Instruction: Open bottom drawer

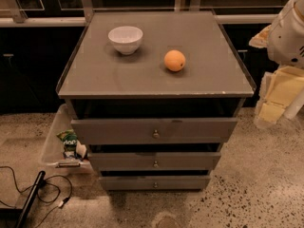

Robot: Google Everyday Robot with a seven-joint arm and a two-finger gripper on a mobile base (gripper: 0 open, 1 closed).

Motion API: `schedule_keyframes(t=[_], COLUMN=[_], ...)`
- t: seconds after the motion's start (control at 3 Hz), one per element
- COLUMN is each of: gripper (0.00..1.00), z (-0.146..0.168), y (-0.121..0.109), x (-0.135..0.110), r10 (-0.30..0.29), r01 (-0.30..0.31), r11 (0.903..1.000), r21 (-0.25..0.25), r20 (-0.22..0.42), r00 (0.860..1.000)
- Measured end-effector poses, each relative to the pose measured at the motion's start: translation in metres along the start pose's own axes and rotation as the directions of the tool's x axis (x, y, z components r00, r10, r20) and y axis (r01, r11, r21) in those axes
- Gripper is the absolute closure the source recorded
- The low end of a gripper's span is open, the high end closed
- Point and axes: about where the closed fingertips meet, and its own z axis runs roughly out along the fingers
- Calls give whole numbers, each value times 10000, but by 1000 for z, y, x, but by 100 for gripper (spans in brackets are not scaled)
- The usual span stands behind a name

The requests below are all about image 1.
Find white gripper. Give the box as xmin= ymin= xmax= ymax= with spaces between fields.
xmin=254 ymin=66 xmax=304 ymax=128

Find grey bottom drawer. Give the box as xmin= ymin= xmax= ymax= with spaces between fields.
xmin=100 ymin=176 xmax=210 ymax=190

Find grey drawer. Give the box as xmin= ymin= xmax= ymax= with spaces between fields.
xmin=100 ymin=176 xmax=210 ymax=190
xmin=88 ymin=152 xmax=220 ymax=171
xmin=71 ymin=118 xmax=237 ymax=145

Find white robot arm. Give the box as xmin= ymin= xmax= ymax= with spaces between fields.
xmin=249 ymin=0 xmax=304 ymax=129

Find grey top drawer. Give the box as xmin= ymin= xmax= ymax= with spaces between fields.
xmin=71 ymin=118 xmax=237 ymax=145

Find grey drawer cabinet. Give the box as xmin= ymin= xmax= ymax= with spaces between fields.
xmin=57 ymin=11 xmax=255 ymax=178

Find grey middle drawer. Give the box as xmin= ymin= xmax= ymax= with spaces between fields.
xmin=88 ymin=152 xmax=220 ymax=171

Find orange fruit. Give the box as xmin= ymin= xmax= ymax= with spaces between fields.
xmin=164 ymin=50 xmax=186 ymax=72

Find white ceramic bowl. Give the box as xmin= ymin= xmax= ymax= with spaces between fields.
xmin=108 ymin=26 xmax=143 ymax=55

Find green snack packet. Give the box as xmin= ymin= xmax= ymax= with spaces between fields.
xmin=57 ymin=129 xmax=78 ymax=158

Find clear plastic storage bin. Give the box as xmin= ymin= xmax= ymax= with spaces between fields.
xmin=39 ymin=104 xmax=92 ymax=174

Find black bar stand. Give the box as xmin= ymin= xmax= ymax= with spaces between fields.
xmin=14 ymin=171 xmax=46 ymax=228

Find white cylindrical post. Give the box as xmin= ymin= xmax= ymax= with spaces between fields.
xmin=284 ymin=89 xmax=304 ymax=120

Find black cable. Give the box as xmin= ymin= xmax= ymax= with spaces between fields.
xmin=0 ymin=165 xmax=73 ymax=228

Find metal railing frame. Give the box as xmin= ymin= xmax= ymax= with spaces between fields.
xmin=0 ymin=0 xmax=288 ymax=27

